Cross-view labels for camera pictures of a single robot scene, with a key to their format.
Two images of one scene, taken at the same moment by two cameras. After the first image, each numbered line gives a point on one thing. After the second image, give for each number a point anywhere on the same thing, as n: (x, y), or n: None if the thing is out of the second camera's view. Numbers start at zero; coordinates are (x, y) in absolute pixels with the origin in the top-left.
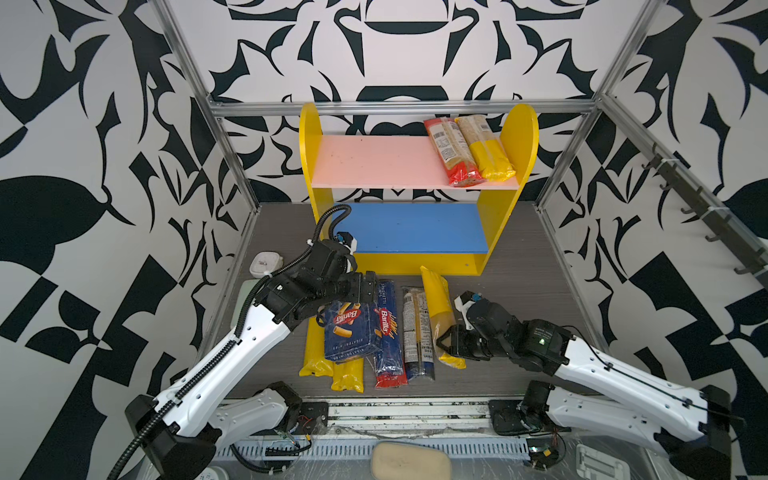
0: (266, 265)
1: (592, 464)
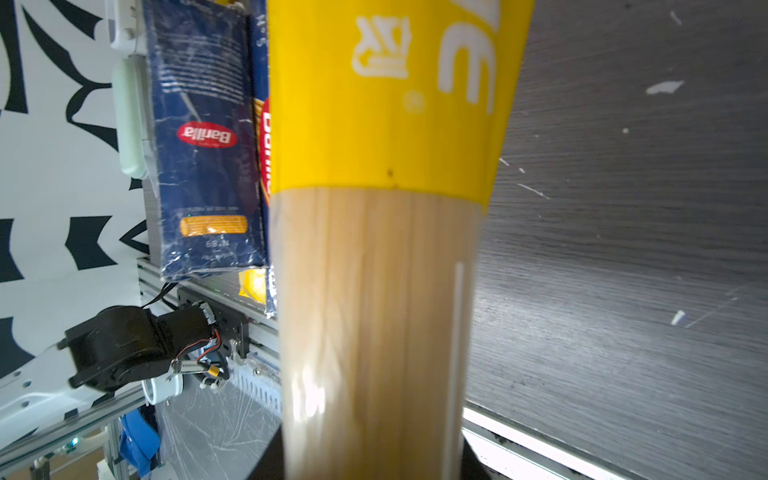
0: (131, 27)
1: None
